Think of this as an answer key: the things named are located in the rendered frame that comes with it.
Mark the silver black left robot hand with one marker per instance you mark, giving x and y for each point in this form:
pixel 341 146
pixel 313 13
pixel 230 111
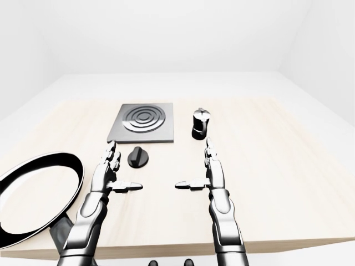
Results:
pixel 100 177

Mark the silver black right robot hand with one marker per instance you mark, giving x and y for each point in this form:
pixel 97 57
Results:
pixel 215 173

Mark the round black stove knob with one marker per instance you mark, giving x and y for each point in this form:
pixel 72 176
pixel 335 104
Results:
pixel 137 158

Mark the flat dark stove plate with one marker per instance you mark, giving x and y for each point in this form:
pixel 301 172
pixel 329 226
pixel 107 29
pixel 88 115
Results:
pixel 144 123

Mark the black silver moka pot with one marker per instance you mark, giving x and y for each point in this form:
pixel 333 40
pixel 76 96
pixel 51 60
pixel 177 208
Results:
pixel 200 124

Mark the black frying pan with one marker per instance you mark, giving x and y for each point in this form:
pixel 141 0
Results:
pixel 38 194

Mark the small dark rounded shape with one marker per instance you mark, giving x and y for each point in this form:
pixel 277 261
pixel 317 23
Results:
pixel 152 263
pixel 188 262

